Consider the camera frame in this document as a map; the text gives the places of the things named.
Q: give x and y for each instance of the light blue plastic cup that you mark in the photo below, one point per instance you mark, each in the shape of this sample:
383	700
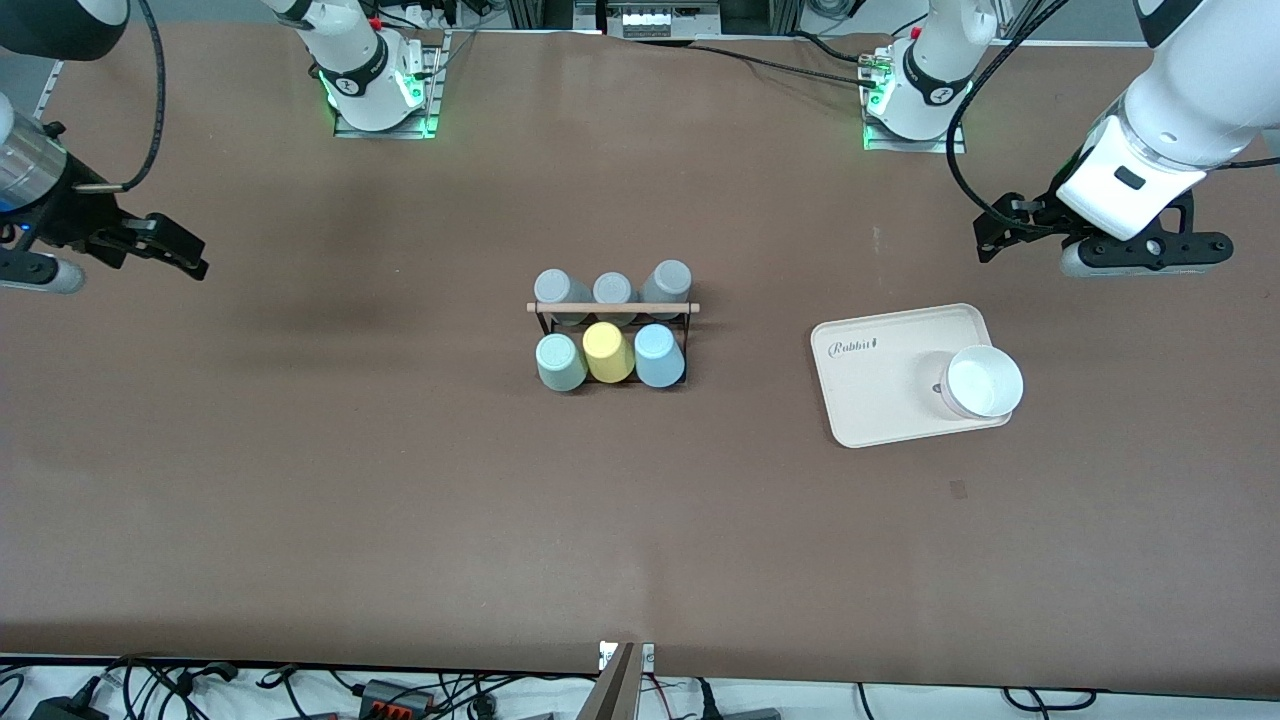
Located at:
659	355

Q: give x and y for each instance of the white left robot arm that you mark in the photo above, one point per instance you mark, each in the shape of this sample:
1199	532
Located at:
1200	90

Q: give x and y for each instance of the grey camera post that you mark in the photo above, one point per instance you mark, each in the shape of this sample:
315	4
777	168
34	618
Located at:
612	690

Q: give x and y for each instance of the yellow plastic cup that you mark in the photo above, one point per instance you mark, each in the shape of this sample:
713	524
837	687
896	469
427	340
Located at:
607	352

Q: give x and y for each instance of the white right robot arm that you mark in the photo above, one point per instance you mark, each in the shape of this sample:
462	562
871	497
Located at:
345	50

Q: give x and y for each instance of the black power adapter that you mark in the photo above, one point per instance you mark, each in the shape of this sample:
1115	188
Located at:
70	710

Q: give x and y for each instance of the cream rectangular plastic tray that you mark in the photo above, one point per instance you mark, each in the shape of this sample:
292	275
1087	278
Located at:
880	385

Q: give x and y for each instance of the black orange power strip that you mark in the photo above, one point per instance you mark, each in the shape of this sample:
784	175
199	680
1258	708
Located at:
395	700

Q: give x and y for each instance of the white socket strip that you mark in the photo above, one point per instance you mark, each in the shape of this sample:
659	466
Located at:
660	18

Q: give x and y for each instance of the grey plastic cup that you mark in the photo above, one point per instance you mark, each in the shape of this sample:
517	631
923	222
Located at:
560	290
666	282
614	288

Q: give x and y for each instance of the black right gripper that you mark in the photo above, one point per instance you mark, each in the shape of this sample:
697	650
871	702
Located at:
68	218

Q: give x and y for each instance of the mint green plastic cup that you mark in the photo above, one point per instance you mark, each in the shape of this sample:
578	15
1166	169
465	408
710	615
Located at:
560	362

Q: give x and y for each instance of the white round bowl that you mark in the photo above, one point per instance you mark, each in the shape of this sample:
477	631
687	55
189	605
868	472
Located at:
985	382

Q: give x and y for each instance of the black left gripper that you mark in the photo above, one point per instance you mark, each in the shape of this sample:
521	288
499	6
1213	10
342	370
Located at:
1040	217

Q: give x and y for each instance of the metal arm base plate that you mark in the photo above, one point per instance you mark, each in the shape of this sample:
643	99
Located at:
915	145
432	80

